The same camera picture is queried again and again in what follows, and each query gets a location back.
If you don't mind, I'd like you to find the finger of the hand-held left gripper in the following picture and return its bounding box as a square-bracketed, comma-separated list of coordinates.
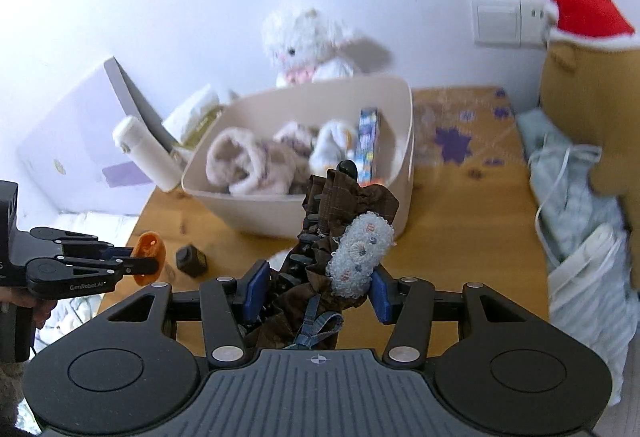
[29, 227, 136, 258]
[25, 255, 162, 300]

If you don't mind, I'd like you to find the white wall socket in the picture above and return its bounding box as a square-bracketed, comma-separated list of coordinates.
[519, 0, 549, 48]

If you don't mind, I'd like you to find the pink fluffy sock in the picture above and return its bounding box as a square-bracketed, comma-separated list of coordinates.
[274, 121, 322, 160]
[206, 127, 302, 196]

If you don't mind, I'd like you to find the white wall switch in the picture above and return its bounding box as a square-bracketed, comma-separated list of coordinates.
[471, 0, 521, 46]

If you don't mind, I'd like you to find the orange plastic clip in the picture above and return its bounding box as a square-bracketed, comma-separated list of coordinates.
[132, 231, 164, 286]

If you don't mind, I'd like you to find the long cartoon print box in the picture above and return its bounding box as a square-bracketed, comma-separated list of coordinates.
[356, 107, 382, 186]

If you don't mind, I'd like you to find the lavender flat box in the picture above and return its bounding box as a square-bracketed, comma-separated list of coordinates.
[17, 57, 172, 219]

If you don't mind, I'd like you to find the person's left hand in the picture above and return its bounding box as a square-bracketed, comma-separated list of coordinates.
[32, 301, 52, 330]

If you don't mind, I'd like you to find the light blue crochet scrunchie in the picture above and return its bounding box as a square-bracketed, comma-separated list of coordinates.
[325, 212, 397, 299]

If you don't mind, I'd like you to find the white blanket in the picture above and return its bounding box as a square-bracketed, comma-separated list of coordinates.
[30, 211, 143, 348]

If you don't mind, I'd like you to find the wooden desktop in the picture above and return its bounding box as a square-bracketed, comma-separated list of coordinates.
[97, 86, 552, 359]

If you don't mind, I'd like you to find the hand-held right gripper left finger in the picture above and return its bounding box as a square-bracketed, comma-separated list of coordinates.
[107, 259, 271, 363]

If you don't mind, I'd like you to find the white sheep plush toy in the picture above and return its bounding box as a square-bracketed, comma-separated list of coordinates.
[262, 8, 369, 88]

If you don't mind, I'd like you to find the brown fabric doll garment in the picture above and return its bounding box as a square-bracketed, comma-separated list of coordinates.
[245, 169, 401, 351]

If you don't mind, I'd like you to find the orange flower print mat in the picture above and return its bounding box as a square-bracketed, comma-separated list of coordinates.
[410, 87, 532, 170]

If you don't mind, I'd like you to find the blue denim bow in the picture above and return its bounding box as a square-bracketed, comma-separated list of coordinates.
[292, 296, 346, 351]

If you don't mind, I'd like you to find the light blue cloth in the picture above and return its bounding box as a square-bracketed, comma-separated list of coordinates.
[516, 109, 632, 410]

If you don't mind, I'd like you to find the brown capybara plush toy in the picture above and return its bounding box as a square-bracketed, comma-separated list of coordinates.
[539, 39, 640, 290]

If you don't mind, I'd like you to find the small black cube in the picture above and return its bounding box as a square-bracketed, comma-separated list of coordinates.
[175, 246, 209, 277]

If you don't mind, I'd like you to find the beige plastic storage bin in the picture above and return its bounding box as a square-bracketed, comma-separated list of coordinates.
[181, 74, 415, 239]

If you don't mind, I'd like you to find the white sock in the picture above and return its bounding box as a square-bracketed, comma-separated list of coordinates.
[309, 118, 359, 174]

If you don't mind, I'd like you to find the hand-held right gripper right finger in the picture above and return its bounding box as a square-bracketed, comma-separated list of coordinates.
[370, 264, 541, 364]

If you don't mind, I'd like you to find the white plastic bottle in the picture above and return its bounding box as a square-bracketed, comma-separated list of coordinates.
[112, 115, 182, 192]

